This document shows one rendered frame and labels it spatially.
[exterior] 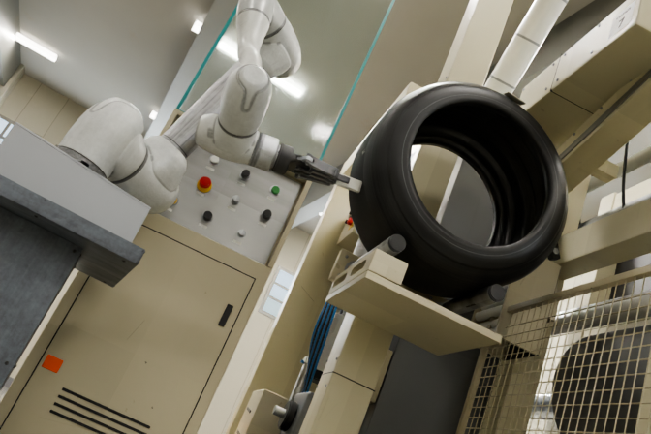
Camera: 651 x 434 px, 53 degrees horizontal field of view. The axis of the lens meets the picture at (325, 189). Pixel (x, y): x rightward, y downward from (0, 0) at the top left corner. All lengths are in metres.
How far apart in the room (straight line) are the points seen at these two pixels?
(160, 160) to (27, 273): 0.51
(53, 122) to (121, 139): 7.83
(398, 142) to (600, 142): 0.69
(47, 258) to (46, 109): 8.07
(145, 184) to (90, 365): 0.58
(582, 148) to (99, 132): 1.40
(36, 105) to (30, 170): 8.10
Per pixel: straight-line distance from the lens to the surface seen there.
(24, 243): 1.70
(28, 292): 1.68
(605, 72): 2.04
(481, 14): 2.50
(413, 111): 1.71
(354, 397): 1.88
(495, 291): 1.66
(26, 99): 9.77
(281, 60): 2.11
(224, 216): 2.27
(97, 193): 1.64
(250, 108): 1.51
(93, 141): 1.81
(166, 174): 1.96
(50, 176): 1.65
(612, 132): 2.07
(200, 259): 2.17
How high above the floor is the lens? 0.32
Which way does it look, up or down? 24 degrees up
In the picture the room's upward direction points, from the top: 24 degrees clockwise
